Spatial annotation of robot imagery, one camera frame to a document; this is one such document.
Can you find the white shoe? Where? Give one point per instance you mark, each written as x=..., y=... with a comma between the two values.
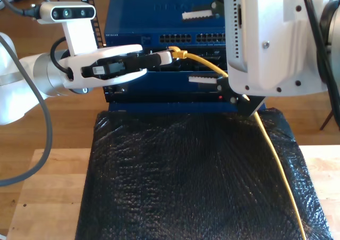
x=1, y=4

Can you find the blue rack base plate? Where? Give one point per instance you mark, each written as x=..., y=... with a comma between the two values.
x=172, y=107

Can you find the black rack server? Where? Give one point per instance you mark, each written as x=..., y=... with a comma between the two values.
x=196, y=64

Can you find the dark metal stool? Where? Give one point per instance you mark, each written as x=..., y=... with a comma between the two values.
x=326, y=120

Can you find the blue network switch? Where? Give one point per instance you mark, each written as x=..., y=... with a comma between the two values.
x=146, y=14

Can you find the black bubble wrap mat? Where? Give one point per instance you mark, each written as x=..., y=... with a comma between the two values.
x=186, y=184

